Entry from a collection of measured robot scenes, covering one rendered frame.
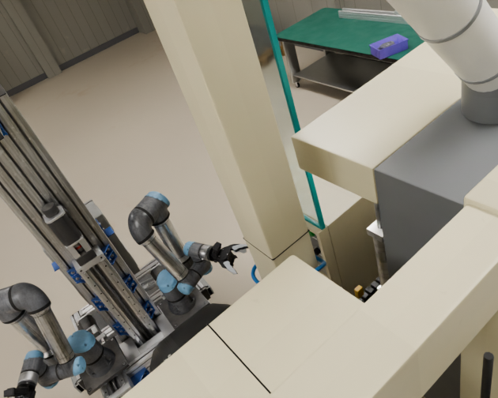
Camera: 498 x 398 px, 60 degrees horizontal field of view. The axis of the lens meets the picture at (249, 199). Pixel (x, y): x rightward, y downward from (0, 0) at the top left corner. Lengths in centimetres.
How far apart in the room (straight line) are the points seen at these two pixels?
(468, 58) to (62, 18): 972
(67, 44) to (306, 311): 984
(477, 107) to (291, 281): 61
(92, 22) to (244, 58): 969
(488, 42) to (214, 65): 52
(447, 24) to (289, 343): 63
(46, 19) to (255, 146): 950
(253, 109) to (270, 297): 38
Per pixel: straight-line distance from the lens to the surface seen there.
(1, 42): 1024
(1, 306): 211
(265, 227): 104
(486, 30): 98
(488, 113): 117
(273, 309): 86
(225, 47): 85
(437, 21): 88
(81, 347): 228
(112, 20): 1063
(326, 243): 176
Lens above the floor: 246
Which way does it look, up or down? 37 degrees down
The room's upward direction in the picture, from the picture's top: 21 degrees counter-clockwise
